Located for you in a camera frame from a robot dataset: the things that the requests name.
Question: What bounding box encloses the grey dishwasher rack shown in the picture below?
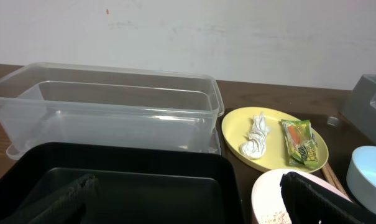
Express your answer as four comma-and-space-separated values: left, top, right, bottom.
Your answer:
340, 75, 376, 144

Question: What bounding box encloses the wooden chopstick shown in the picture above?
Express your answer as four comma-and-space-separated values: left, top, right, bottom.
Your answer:
321, 163, 336, 187
328, 165, 348, 197

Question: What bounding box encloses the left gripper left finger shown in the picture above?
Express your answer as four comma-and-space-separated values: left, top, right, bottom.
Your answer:
0, 174, 98, 224

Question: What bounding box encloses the green snack wrapper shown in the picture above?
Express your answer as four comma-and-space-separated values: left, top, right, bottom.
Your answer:
281, 119, 318, 169

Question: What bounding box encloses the light blue bowl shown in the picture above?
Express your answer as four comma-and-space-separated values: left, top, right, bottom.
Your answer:
346, 146, 376, 214

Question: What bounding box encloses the black waste tray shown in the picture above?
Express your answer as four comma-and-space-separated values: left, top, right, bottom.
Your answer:
0, 142, 244, 223

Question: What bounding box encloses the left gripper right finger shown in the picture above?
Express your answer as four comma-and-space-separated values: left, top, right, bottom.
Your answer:
280, 172, 376, 224

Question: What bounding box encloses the clear plastic bin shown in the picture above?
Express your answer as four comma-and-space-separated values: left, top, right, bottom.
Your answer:
0, 63, 224, 160

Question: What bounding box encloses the brown serving tray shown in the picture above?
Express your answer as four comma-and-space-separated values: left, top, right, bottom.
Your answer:
219, 113, 373, 223

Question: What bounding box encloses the wooden chopstick left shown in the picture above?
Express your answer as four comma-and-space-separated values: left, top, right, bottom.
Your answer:
321, 163, 336, 187

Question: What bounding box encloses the wooden chopstick right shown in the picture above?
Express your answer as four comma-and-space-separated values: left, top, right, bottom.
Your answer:
328, 165, 348, 197

